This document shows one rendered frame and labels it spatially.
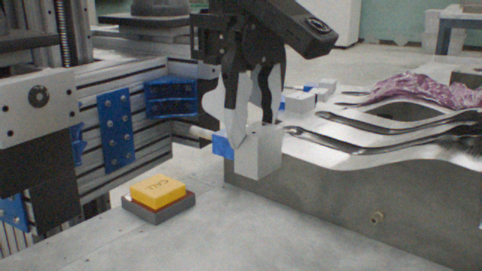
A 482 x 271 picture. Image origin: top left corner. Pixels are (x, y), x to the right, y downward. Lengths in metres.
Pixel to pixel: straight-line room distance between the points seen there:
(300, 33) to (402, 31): 7.56
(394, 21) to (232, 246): 7.53
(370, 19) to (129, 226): 7.60
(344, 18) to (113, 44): 6.27
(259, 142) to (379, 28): 7.59
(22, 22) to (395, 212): 0.81
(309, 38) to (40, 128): 0.43
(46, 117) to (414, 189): 0.52
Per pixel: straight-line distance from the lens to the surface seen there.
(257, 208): 0.65
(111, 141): 0.95
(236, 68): 0.45
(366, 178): 0.57
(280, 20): 0.43
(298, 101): 0.79
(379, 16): 8.02
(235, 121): 0.47
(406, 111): 0.91
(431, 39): 7.28
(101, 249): 0.59
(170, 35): 1.04
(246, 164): 0.50
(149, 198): 0.62
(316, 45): 0.42
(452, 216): 0.55
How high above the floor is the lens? 1.13
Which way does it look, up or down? 21 degrees down
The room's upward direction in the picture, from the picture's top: straight up
